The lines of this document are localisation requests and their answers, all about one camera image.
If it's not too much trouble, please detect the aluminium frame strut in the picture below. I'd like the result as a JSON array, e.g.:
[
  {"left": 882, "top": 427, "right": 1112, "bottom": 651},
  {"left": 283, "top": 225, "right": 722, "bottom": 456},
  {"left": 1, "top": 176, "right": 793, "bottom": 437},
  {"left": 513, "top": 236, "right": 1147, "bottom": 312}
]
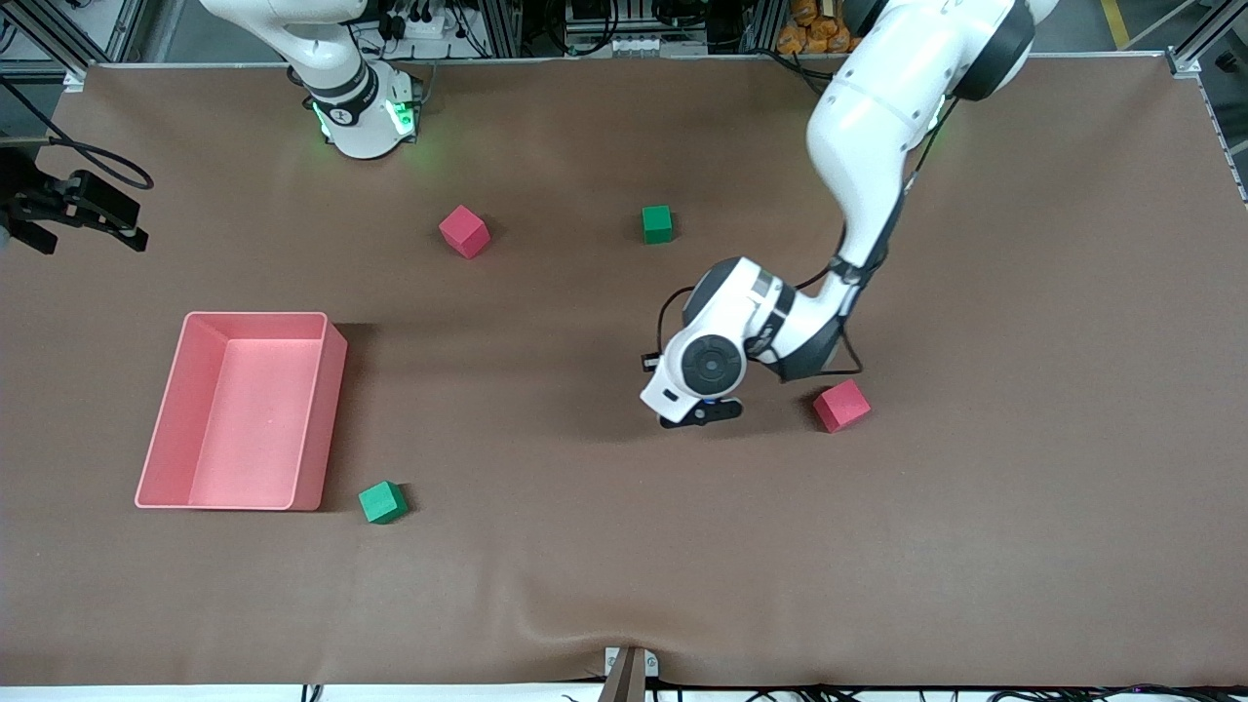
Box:
[{"left": 0, "top": 0, "right": 147, "bottom": 67}]

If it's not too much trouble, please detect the brown post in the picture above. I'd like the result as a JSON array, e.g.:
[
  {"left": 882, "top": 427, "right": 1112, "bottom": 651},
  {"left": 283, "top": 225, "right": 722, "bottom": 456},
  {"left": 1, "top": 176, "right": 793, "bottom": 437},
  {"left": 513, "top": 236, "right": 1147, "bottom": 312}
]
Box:
[{"left": 597, "top": 648, "right": 647, "bottom": 702}]

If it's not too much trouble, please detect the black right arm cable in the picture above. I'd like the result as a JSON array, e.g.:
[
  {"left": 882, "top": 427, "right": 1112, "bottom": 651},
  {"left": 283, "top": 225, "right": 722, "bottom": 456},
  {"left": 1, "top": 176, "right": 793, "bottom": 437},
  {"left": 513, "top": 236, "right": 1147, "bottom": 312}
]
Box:
[{"left": 0, "top": 76, "right": 155, "bottom": 191}]

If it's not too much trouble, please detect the white power strip with plugs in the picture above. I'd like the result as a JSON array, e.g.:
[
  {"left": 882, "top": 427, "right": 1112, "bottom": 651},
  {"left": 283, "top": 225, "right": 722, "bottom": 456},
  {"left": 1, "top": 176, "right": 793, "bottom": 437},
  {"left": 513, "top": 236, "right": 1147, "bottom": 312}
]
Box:
[{"left": 375, "top": 0, "right": 459, "bottom": 40}]

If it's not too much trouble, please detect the aluminium frame corner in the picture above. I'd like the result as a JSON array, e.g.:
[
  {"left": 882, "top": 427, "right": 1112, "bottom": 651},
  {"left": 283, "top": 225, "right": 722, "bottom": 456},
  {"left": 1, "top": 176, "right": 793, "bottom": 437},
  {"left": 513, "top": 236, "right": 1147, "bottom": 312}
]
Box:
[{"left": 1165, "top": 0, "right": 1248, "bottom": 81}]

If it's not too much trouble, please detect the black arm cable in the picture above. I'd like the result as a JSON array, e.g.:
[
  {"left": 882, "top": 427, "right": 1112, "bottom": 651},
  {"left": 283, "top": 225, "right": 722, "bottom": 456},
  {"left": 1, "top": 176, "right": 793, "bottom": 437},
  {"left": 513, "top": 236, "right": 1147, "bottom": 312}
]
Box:
[
  {"left": 0, "top": 76, "right": 155, "bottom": 191},
  {"left": 639, "top": 93, "right": 961, "bottom": 381}
]

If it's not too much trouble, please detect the pile of orange objects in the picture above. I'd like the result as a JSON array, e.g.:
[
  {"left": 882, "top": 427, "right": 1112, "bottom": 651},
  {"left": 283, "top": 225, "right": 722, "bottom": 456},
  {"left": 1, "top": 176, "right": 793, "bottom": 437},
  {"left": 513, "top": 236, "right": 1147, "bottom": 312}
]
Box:
[{"left": 778, "top": 0, "right": 857, "bottom": 57}]

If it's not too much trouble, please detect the red foam cube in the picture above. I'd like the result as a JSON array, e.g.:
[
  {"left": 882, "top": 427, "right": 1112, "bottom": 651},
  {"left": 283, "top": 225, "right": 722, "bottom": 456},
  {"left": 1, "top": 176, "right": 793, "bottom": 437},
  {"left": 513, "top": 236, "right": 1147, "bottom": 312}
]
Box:
[
  {"left": 812, "top": 378, "right": 873, "bottom": 434},
  {"left": 438, "top": 205, "right": 491, "bottom": 260}
]

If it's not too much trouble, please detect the brown table cloth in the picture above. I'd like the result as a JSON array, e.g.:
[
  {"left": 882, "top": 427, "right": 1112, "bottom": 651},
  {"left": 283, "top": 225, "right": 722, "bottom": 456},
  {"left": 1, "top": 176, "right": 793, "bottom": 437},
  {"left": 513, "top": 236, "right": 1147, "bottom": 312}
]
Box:
[{"left": 0, "top": 57, "right": 1248, "bottom": 688}]

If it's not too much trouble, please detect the pink plastic bin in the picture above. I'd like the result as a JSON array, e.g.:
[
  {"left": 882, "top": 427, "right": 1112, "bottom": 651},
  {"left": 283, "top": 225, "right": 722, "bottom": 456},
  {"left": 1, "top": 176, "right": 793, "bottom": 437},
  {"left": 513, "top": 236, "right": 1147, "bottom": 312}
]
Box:
[{"left": 134, "top": 311, "right": 349, "bottom": 512}]

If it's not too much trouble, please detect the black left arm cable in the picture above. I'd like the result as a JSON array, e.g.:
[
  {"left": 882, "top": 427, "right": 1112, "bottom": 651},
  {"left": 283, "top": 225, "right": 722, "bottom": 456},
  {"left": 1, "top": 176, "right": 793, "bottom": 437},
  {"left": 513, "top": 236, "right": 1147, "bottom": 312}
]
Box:
[{"left": 639, "top": 93, "right": 961, "bottom": 381}]

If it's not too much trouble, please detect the aluminium frame post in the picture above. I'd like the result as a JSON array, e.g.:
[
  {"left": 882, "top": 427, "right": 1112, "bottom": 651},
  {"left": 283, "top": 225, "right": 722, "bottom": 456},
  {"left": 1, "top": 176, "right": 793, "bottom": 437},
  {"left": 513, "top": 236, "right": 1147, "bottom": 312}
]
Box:
[
  {"left": 478, "top": 0, "right": 525, "bottom": 58},
  {"left": 747, "top": 0, "right": 783, "bottom": 56}
]

